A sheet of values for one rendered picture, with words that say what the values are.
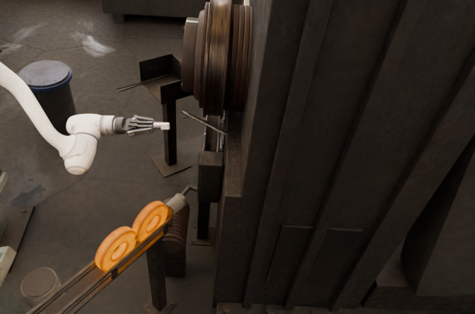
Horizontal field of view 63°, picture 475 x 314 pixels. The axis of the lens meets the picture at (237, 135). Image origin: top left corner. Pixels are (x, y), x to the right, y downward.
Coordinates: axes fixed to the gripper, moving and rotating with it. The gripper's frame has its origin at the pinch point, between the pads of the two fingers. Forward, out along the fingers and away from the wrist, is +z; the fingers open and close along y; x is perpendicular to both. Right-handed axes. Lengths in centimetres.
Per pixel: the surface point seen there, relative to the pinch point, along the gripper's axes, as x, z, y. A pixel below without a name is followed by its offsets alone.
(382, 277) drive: -59, 103, 40
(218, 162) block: 3.1, 26.4, 25.2
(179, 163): -74, -5, -47
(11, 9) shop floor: -57, -196, -244
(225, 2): 57, 29, 0
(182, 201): -7.2, 12.8, 36.4
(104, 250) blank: 4, -7, 65
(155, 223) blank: -7.0, 4.0, 47.0
